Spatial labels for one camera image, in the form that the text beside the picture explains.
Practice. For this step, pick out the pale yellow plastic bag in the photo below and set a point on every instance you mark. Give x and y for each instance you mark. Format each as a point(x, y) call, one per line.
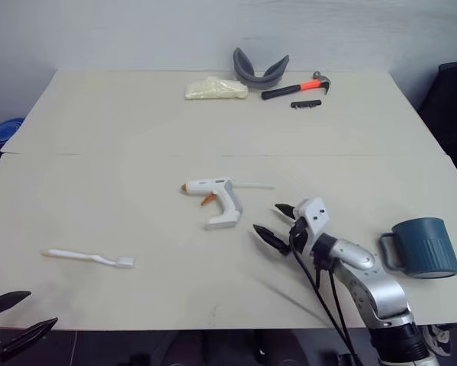
point(214, 88)

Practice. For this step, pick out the blue plastic basin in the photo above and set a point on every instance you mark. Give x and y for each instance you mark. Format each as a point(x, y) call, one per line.
point(5, 131)

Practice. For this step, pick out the clear glue stick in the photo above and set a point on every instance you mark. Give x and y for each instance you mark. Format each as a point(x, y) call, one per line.
point(256, 186)

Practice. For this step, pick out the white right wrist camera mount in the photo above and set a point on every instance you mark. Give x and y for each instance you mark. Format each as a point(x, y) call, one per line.
point(315, 218)

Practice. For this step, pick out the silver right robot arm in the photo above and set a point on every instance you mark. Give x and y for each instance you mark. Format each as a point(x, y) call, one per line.
point(380, 293)

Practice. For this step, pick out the white toothbrush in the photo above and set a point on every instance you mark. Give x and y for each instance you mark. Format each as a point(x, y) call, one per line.
point(87, 257)

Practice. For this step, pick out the orange and black claw hammer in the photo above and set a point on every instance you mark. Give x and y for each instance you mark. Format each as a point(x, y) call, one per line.
point(285, 91)

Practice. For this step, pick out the grey foam face cushion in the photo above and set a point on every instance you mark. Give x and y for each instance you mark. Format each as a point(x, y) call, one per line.
point(256, 79)

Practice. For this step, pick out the teal ribbed plastic cup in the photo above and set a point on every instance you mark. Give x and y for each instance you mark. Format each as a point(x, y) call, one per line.
point(426, 246)

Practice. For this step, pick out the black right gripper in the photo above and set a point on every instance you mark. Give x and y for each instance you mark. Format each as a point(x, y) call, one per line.
point(298, 235)

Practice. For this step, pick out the white and dark sneaker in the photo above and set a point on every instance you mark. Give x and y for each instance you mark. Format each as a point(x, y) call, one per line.
point(438, 339)

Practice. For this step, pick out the white hot glue gun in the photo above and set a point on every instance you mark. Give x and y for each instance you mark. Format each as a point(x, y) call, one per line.
point(222, 198)

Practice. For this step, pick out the small black plastic bar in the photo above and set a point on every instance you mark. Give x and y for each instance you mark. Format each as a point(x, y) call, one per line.
point(306, 104)

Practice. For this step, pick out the black chair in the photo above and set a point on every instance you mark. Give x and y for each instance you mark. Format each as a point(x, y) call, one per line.
point(451, 114)

